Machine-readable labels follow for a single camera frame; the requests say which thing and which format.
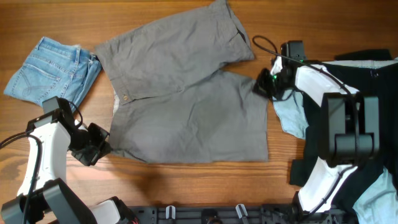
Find white dotted garment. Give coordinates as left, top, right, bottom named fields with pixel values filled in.
left=325, top=58, right=397, bottom=69

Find folded blue denim jeans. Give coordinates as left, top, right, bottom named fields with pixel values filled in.
left=4, top=37, right=102, bottom=110

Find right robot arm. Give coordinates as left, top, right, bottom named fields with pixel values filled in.
left=258, top=58, right=379, bottom=220

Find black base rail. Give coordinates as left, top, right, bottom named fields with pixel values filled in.
left=131, top=204, right=358, bottom=224

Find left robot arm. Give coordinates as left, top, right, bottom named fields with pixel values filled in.
left=1, top=96, right=139, bottom=223

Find light blue garment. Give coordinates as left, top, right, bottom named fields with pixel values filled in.
left=272, top=90, right=308, bottom=139

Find grey shorts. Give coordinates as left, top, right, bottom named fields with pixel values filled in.
left=95, top=1, right=268, bottom=163

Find black garment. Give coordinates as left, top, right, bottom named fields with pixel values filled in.
left=290, top=63, right=397, bottom=213

